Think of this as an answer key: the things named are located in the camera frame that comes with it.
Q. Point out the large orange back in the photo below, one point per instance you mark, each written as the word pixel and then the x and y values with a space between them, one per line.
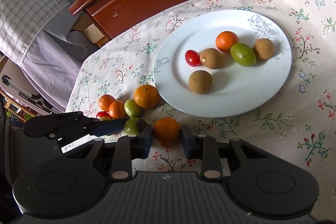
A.
pixel 146 96

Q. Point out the cardboard box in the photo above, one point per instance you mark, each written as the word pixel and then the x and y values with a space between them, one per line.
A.
pixel 91 30

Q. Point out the large orange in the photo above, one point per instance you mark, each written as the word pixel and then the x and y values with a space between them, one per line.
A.
pixel 166 132
pixel 146 96

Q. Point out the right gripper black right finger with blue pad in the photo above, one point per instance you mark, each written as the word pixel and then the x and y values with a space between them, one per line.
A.
pixel 205 149

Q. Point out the cherry tomato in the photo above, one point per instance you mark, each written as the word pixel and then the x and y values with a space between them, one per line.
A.
pixel 192 58
pixel 102 114

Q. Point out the floral tablecloth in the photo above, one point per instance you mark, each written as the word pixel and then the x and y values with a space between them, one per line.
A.
pixel 297 124

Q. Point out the green jujube dark spot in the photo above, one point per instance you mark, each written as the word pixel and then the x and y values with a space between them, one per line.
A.
pixel 134 126

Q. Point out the large orange front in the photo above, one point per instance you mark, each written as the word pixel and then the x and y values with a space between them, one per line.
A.
pixel 166 132

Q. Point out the brown kiwi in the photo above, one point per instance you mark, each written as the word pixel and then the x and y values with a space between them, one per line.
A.
pixel 263 48
pixel 200 81
pixel 212 58

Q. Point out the white ceramic plate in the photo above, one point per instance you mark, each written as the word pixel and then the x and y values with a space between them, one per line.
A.
pixel 235 89

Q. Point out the green jujube back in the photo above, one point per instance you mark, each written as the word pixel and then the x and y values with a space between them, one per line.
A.
pixel 132 109

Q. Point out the cherry tomato back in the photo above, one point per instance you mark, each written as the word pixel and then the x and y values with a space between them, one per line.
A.
pixel 102 114

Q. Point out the large green jujube front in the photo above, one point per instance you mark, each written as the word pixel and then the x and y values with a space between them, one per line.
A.
pixel 243 54

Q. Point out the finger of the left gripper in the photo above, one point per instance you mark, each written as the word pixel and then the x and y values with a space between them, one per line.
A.
pixel 46 126
pixel 105 128

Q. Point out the cherry tomato front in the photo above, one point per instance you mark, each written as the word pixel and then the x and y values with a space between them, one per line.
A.
pixel 192 58

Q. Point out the checkered grey cloth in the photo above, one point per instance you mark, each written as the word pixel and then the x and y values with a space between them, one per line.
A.
pixel 38 36

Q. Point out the small orange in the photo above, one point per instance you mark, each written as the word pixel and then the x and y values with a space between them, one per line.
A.
pixel 105 101
pixel 116 110
pixel 225 40

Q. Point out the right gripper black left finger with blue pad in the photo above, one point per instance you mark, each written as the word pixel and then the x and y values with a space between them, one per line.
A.
pixel 127 149

